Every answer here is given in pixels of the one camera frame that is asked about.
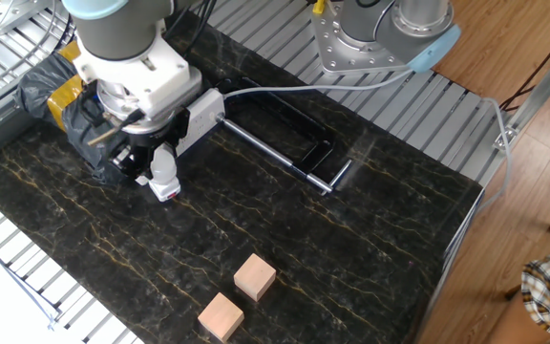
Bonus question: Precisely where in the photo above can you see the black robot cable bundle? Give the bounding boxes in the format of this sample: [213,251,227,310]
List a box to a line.
[78,0,219,147]

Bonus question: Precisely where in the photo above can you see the thin black floor cables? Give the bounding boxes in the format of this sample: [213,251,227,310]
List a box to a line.
[497,16,550,114]

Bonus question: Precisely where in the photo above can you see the white power strip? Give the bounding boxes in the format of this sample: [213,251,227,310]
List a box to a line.
[134,88,227,187]

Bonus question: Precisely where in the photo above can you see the white plug-in bulb holder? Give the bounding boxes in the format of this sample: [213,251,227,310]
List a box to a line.
[148,172,182,203]

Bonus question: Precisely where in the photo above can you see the light wooden cube block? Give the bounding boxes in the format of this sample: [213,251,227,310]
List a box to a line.
[233,253,277,302]
[197,292,245,343]

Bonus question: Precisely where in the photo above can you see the aluminium frame beam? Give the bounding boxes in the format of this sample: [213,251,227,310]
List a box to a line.
[492,40,550,154]

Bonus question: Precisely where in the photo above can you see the silver robot mounting plate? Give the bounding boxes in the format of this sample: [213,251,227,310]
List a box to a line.
[310,1,423,75]

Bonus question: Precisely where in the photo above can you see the black wrapped package yellow tape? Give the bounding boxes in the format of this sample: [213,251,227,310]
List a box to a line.
[14,40,128,187]

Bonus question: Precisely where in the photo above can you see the black C-clamp steel screw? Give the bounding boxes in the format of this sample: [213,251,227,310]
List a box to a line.
[216,75,352,196]

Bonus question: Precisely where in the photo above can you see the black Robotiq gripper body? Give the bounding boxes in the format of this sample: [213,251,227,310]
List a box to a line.
[124,124,185,157]

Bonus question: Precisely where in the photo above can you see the white power strip cable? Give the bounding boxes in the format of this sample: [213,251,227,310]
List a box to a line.
[222,59,515,214]

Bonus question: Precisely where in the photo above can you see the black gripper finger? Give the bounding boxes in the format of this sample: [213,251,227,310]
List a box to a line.
[111,141,152,179]
[159,112,191,157]

